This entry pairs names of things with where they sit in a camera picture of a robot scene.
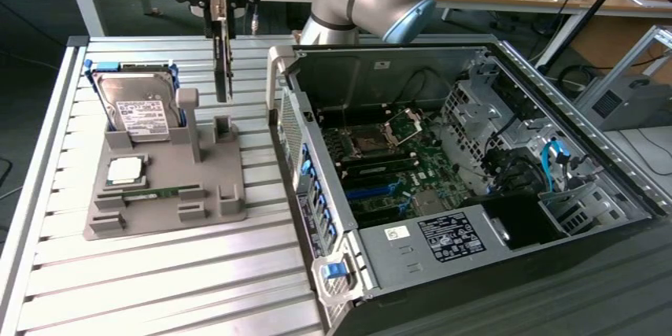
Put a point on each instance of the black stand pole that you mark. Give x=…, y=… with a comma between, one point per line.
x=596, y=7

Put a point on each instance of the hard disk in blue caddy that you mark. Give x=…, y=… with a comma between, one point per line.
x=133, y=96

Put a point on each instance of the grey open PC case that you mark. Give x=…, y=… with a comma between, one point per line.
x=325, y=84

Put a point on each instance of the grey power supply unit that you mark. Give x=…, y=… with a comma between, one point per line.
x=388, y=257

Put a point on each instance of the grey plastic parts rack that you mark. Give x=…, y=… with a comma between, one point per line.
x=168, y=170

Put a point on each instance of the green graphics card black cooler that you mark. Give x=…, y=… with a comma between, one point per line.
x=223, y=68

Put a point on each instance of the green RAM stick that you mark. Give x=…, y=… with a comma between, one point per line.
x=152, y=193

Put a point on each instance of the silver CPU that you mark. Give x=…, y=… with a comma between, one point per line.
x=123, y=170

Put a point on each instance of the green motherboard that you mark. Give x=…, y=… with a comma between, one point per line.
x=436, y=167

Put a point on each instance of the CPU socket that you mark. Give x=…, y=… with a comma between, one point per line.
x=367, y=139

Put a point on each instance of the grey disk bay bracket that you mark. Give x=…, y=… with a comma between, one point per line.
x=572, y=210

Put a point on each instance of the aluminium profile frame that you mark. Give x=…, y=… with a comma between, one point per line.
x=636, y=50

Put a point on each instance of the black RAM stick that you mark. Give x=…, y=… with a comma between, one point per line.
x=377, y=168

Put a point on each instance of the grey computer tower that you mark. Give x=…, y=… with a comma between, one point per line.
x=629, y=108

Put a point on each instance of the blue expansion slot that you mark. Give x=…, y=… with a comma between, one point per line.
x=367, y=192

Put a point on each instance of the metal socket cover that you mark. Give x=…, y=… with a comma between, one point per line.
x=404, y=127

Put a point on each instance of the blue case release latch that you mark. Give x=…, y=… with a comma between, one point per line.
x=335, y=270

